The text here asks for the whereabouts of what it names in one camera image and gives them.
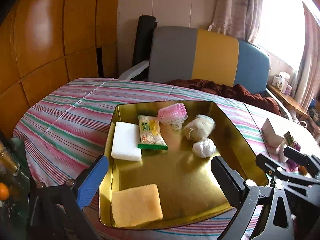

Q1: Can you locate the beige medicine box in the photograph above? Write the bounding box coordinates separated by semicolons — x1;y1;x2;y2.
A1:
261;118;286;149

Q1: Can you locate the white ball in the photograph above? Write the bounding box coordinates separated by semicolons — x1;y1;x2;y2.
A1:
193;138;217;158

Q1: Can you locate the yellow sponge block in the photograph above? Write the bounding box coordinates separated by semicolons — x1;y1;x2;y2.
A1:
111;184;163;228

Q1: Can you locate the beige bundle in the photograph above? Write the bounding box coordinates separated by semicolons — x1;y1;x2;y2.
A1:
183;114;215;142

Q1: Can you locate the white foam block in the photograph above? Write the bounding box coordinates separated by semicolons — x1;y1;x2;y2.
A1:
111;121;142;161

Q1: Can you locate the pink hair roller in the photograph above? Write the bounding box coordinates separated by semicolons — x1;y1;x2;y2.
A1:
157;103;188;129

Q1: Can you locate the purple packet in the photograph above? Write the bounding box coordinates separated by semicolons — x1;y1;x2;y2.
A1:
284;141;300;171

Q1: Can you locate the orange fruit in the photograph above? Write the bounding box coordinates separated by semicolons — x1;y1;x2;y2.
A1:
0;183;10;201

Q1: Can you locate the wooden side table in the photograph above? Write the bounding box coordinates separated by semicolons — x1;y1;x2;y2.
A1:
267;84;309;118

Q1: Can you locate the striped pink green bedsheet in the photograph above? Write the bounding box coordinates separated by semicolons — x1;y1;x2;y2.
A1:
12;77;320;240

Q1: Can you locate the white product box on table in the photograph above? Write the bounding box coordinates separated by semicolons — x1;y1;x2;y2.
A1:
272;72;292;95

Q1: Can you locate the gold metal tray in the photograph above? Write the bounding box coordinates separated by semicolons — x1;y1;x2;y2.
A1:
99;101;268;230

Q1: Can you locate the dark red blanket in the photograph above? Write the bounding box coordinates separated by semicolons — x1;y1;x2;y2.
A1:
165;79;281;115

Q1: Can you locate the pink patterned curtain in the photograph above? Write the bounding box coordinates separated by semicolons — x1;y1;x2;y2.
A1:
208;0;263;43

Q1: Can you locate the wooden wardrobe panel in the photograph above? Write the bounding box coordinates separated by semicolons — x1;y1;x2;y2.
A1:
1;0;118;138

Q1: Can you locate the black rolled mat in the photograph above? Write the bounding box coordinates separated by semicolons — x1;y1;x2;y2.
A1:
132;15;157;66

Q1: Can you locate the white bed rail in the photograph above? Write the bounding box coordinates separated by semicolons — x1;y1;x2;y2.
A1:
118;60;150;80

